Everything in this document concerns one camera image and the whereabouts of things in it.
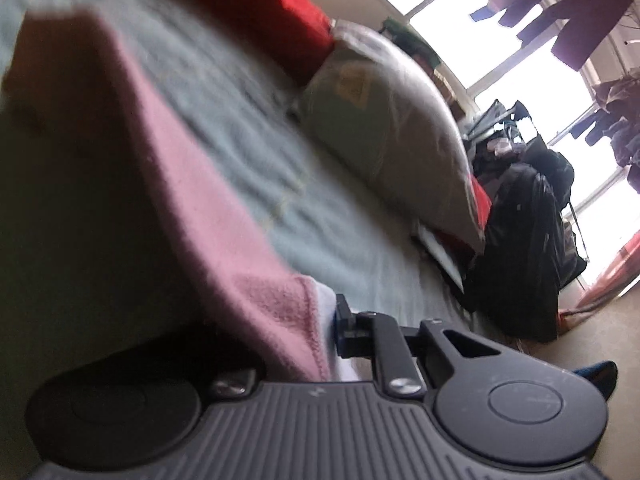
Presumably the green topped box pile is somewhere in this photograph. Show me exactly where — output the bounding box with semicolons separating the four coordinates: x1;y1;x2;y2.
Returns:
380;18;465;120

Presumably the black backpack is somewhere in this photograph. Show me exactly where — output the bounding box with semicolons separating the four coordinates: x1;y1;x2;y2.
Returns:
463;164;587;342

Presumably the wooden chair with clothes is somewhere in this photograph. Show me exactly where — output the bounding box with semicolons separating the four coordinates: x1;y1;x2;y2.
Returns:
574;361;618;401

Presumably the red quilt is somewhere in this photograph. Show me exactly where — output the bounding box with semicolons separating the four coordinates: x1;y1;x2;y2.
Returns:
471;176;491;230
194;0;334;86

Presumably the clothes rack with garments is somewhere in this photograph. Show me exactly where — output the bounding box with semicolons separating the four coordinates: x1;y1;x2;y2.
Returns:
462;100;575;209

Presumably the grey green pillow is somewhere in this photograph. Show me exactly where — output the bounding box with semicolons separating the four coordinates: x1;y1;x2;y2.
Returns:
297;21;484;252

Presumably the green plaid bed blanket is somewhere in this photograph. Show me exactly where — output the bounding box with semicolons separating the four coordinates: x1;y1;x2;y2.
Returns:
1;0;499;339

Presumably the pink and white sweater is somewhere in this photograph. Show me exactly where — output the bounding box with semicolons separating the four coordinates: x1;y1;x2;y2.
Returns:
2;11;359;382

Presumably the red quilt right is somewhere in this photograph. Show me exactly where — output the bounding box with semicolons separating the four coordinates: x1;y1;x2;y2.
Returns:
471;176;491;230

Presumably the red quilt left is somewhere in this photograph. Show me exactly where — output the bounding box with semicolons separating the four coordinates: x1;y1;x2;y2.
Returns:
194;0;334;86

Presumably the red plaid curtain right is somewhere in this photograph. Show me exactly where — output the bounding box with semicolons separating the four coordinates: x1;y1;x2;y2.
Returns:
559;232;640;323

